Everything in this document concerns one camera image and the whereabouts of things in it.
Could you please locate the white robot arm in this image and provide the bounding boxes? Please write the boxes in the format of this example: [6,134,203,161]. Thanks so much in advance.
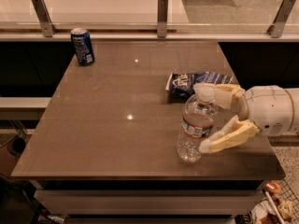
[193,83,299,154]

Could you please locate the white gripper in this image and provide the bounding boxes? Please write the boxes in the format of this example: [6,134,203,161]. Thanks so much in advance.
[193,83,294,154]

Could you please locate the glass railing panel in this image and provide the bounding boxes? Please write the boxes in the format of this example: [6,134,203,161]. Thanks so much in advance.
[0,0,299,35]

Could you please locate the blue crumpled chip bag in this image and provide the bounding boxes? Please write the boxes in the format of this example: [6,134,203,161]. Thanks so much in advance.
[165,71,233,98]

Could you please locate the clear plastic water bottle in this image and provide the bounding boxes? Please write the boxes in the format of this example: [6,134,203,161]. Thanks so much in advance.
[177,91,219,163]

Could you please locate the wire basket with snacks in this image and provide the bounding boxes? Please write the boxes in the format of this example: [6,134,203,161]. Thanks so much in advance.
[249,180,299,224]

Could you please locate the white drawer cabinet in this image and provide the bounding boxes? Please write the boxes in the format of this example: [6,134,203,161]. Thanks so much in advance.
[35,189,263,217]

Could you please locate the left metal railing bracket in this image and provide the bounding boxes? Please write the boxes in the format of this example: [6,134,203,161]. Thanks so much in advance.
[31,0,56,37]

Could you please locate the blue pepsi can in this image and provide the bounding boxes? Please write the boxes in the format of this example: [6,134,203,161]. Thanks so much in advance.
[71,28,95,65]

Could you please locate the middle metal railing bracket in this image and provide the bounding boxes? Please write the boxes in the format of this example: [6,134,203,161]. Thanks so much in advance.
[157,0,168,38]

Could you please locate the right metal railing bracket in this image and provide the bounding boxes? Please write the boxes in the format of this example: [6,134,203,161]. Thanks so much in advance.
[267,0,296,38]

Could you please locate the metal railing bracket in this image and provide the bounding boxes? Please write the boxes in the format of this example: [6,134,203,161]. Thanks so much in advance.
[267,0,296,38]
[157,0,168,38]
[31,0,56,37]

